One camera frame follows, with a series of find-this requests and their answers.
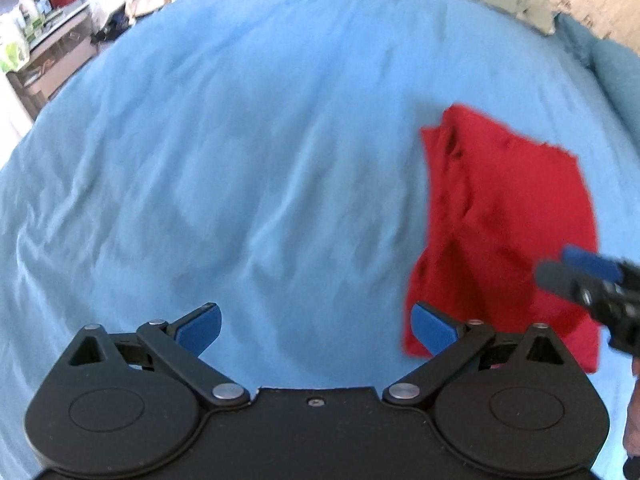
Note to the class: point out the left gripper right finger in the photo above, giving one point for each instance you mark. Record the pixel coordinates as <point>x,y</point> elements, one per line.
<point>453,346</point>

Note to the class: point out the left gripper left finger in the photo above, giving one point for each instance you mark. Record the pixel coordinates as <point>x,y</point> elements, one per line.
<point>175,349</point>

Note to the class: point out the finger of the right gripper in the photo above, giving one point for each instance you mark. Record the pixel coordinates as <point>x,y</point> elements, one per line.
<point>562,281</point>
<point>592,264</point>

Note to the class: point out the red knitted garment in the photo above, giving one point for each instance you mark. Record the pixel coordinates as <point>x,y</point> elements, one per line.
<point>499,204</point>

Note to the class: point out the person's right hand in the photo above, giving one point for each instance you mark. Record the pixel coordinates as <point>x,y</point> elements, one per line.
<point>631,439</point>

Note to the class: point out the blue pillow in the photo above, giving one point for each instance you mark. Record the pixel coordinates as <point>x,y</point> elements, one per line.
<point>615,66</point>

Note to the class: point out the blue bed cover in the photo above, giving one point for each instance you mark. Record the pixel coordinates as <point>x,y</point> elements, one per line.
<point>265,155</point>

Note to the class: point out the white shelf unit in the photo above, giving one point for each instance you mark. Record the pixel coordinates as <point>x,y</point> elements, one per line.
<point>45,42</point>

